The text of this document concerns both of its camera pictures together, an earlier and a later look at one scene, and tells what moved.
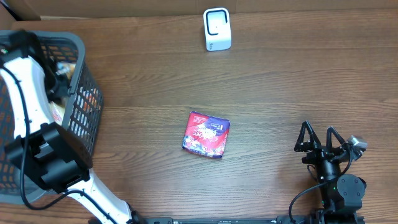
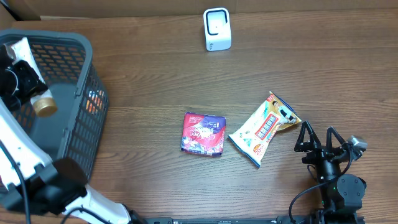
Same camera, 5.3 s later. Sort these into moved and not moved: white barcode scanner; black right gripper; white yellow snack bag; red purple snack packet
Moved: white yellow snack bag
Not moved: white barcode scanner; red purple snack packet; black right gripper
